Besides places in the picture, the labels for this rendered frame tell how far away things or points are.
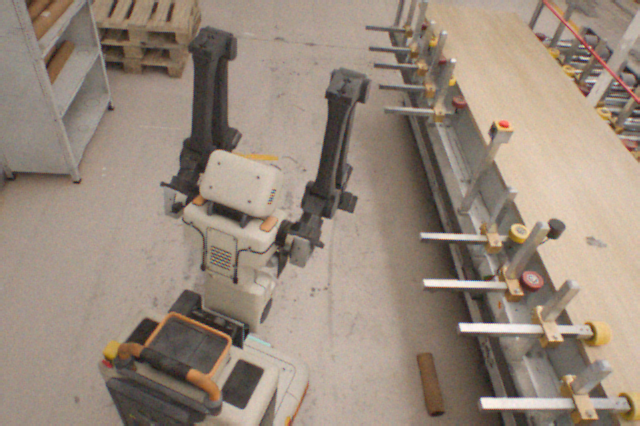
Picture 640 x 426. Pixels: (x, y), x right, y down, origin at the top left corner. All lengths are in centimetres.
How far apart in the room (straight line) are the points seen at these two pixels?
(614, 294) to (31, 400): 251
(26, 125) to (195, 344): 211
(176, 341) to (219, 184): 51
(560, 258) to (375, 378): 108
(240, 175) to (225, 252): 25
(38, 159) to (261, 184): 231
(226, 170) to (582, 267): 146
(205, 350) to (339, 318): 129
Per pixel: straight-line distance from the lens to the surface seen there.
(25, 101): 322
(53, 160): 344
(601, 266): 222
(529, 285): 197
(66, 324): 281
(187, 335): 158
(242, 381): 160
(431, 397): 253
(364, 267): 295
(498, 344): 203
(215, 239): 144
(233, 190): 137
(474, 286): 192
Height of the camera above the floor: 226
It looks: 45 degrees down
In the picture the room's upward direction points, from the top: 10 degrees clockwise
